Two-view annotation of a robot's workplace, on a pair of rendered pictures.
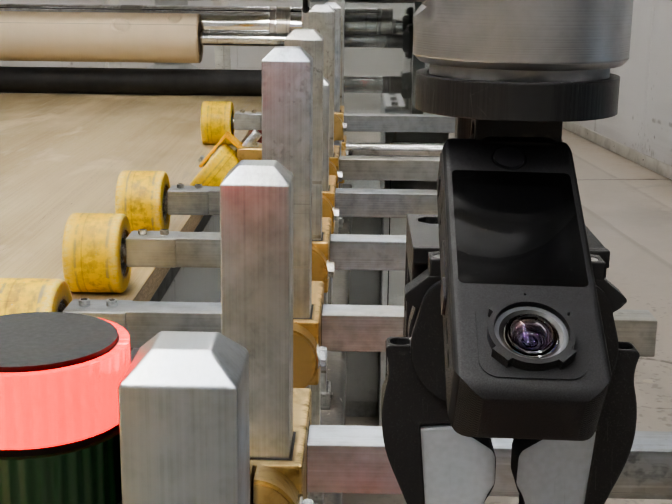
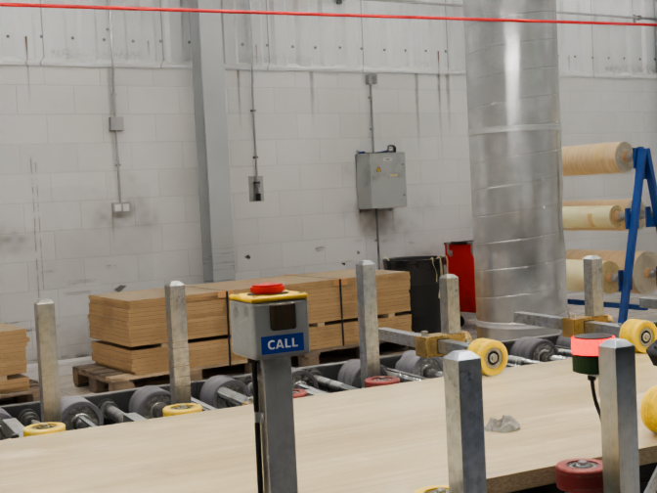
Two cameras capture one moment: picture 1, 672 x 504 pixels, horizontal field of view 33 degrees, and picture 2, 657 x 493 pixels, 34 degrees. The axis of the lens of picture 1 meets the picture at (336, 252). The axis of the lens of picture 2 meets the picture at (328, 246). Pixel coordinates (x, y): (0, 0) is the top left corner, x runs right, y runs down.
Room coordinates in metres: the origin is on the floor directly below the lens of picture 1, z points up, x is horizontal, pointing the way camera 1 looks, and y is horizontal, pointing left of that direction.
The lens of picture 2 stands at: (-0.67, -1.06, 1.34)
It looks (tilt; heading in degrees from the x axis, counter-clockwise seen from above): 3 degrees down; 63
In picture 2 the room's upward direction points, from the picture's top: 3 degrees counter-clockwise
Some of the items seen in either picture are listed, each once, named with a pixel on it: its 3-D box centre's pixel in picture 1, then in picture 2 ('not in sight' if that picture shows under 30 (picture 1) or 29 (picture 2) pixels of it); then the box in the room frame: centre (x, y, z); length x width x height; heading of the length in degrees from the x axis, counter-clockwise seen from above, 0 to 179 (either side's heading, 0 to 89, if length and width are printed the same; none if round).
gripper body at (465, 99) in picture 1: (505, 235); not in sight; (0.41, -0.06, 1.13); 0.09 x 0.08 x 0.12; 179
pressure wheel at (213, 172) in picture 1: (221, 175); not in sight; (1.62, 0.17, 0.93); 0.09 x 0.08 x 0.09; 89
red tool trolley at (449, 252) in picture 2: not in sight; (488, 282); (5.18, 7.10, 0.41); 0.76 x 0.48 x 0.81; 12
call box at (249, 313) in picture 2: not in sight; (269, 326); (-0.18, 0.05, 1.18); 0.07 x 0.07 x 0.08; 89
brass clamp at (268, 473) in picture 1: (262, 470); not in sight; (0.60, 0.04, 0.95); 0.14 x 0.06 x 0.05; 179
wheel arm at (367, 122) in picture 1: (349, 121); not in sight; (2.12, -0.02, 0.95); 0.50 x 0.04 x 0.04; 89
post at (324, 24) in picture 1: (320, 180); not in sight; (1.58, 0.02, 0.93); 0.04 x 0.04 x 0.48; 89
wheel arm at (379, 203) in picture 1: (344, 200); not in sight; (1.37, -0.01, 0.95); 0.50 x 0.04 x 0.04; 89
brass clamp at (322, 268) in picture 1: (304, 255); not in sight; (1.10, 0.03, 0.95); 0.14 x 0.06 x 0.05; 179
